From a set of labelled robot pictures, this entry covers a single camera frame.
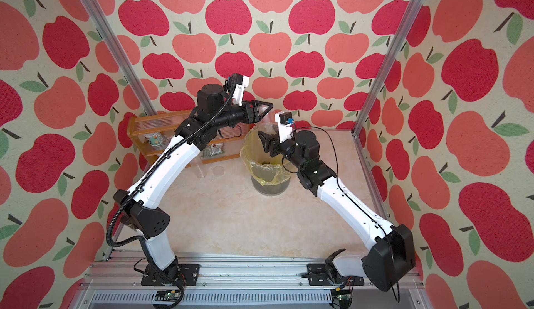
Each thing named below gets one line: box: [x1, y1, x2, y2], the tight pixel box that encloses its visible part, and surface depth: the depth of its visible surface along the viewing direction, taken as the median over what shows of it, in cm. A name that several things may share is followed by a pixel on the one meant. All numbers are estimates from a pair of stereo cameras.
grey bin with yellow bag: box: [239, 123, 299, 196], surface depth 80 cm
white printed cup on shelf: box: [143, 131, 164, 147], surface depth 95 cm
